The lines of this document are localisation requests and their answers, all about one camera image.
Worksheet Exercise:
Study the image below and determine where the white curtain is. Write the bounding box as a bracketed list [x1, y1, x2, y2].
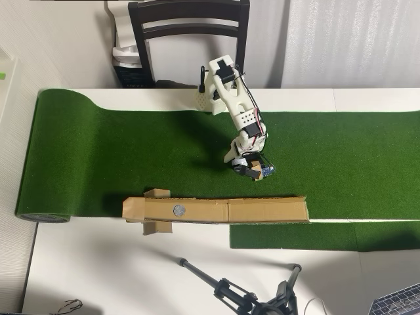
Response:
[280, 0, 420, 89]

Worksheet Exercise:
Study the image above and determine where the dark printed box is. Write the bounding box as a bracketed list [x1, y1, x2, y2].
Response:
[114, 64, 155, 89]

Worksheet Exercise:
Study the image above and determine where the dark wooden chair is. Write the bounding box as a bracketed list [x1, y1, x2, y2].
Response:
[127, 0, 251, 89]

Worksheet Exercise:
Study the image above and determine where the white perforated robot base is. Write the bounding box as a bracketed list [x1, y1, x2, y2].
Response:
[193, 88, 227, 116]

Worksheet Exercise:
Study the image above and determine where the thin black wire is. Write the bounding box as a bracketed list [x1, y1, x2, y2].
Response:
[57, 298, 83, 312]

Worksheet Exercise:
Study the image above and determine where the white foam packaging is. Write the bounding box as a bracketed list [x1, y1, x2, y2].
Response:
[104, 0, 144, 68]

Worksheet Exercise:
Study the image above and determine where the long cardboard ramp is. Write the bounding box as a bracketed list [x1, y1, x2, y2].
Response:
[121, 188, 311, 236]

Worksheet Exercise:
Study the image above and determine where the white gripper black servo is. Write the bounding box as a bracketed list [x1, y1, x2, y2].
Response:
[224, 141, 266, 179]

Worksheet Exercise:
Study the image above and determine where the wrist camera board cardboard mount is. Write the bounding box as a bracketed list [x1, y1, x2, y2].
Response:
[251, 159, 276, 182]

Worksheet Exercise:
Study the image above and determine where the thin white cable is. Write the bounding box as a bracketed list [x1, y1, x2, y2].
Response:
[303, 297, 329, 315]

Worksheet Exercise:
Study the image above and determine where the short green turf strip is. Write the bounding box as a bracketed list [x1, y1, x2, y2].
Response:
[228, 220, 420, 253]

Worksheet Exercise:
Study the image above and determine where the laptop computer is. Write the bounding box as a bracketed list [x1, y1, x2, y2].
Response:
[367, 283, 420, 315]

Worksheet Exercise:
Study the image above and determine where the black camera tripod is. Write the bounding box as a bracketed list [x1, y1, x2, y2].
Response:
[177, 257, 303, 315]

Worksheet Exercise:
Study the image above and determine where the black table clamp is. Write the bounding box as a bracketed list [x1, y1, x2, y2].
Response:
[198, 65, 207, 95]

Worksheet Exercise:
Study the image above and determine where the long green turf mat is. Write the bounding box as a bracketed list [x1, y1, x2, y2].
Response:
[15, 88, 420, 224]

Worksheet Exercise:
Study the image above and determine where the white plastic tray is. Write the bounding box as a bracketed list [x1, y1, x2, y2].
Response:
[0, 49, 26, 123]

